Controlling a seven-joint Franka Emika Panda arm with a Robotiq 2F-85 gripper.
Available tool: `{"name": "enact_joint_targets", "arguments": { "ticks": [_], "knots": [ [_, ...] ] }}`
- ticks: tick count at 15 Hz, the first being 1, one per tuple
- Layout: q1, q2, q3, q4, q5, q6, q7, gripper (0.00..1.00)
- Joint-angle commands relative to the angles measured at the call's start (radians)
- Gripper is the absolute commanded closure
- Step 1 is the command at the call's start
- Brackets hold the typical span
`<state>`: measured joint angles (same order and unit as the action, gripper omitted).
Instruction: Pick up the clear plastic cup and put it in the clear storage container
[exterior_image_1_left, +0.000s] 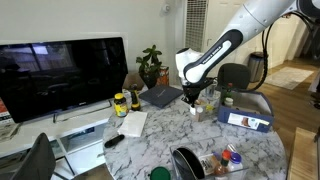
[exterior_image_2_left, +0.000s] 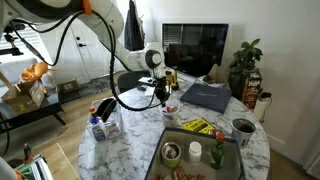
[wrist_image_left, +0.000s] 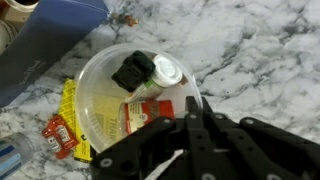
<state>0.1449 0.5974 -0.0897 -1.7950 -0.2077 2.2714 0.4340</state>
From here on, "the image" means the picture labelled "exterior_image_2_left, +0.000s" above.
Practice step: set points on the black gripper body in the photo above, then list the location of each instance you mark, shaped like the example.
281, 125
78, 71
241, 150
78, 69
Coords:
162, 85

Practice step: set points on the clear plastic cup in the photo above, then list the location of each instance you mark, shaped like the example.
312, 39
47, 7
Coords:
170, 118

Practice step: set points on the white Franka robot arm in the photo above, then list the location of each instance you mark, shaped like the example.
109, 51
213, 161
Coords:
100, 13

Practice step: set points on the clear storage container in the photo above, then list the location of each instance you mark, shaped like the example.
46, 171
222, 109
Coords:
115, 128

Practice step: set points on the red label spice jar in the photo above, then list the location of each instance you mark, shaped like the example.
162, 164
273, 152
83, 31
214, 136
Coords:
172, 109

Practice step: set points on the yellow lidded jar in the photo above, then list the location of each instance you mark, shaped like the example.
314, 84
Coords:
168, 74

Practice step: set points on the black and yellow bottle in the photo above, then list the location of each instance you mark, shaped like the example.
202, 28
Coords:
175, 80

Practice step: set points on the white paper sheet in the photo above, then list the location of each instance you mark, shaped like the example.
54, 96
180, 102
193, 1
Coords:
149, 92

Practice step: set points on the black remote control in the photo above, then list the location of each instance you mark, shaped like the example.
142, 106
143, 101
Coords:
141, 88

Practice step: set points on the dark grey chair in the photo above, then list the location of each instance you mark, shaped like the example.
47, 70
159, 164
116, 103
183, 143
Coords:
130, 81

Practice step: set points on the navy blue flat box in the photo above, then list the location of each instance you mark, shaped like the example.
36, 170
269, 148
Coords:
206, 97

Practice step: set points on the yellow and black booklet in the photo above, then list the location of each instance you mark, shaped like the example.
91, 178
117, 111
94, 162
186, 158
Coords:
198, 125

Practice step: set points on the black flat screen television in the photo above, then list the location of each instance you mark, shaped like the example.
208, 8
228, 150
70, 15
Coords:
195, 48

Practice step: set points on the brown paper bag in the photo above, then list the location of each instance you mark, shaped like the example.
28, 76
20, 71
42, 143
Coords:
216, 75

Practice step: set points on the open metal can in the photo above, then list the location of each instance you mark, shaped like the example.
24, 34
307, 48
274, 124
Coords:
171, 155

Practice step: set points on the black oval item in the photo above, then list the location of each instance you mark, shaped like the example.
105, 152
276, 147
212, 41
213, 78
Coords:
106, 108

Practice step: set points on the purple packet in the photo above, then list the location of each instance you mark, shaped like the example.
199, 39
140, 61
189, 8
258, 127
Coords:
114, 130

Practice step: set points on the white pill bottle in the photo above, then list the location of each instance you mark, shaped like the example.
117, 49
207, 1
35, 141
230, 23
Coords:
195, 153

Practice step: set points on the dark hanging jacket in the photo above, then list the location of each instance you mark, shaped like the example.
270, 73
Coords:
133, 30

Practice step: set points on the grey patterned rug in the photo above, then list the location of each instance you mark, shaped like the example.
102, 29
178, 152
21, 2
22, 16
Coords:
96, 86

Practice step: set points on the red cap sauce bottle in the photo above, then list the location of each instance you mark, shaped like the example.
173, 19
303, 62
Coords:
93, 112

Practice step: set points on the blue cap plastic bottle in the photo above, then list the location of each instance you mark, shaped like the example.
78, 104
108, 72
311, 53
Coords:
96, 130

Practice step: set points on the green bottle with red cap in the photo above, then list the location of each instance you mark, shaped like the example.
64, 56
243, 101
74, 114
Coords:
217, 155

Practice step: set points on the white door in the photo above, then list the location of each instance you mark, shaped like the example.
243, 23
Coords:
90, 63

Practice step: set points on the red snack packets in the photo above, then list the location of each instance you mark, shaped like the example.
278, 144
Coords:
181, 175

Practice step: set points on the red game box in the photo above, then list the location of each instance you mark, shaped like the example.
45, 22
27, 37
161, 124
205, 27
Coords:
251, 90

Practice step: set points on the green potted plant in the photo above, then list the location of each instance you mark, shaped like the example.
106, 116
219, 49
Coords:
245, 61

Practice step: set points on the small cardboard box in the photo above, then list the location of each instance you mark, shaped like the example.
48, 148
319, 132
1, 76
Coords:
68, 86

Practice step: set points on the white appliance with black top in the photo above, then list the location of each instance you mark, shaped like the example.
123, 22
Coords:
261, 108

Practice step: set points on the orange stuffed toy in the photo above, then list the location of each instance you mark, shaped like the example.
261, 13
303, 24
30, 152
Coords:
35, 71

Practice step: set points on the black low bench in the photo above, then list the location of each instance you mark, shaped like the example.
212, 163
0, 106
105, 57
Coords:
30, 113

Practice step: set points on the white window blinds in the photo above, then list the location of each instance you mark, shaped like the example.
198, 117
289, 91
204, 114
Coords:
36, 43

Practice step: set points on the open cardboard box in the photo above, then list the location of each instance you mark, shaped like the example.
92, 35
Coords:
23, 98

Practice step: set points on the green and white box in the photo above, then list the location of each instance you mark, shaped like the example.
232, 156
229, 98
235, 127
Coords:
35, 170

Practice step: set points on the white floor vent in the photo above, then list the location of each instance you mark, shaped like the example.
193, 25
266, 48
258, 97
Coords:
314, 166

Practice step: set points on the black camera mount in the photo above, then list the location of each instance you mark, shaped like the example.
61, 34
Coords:
10, 41

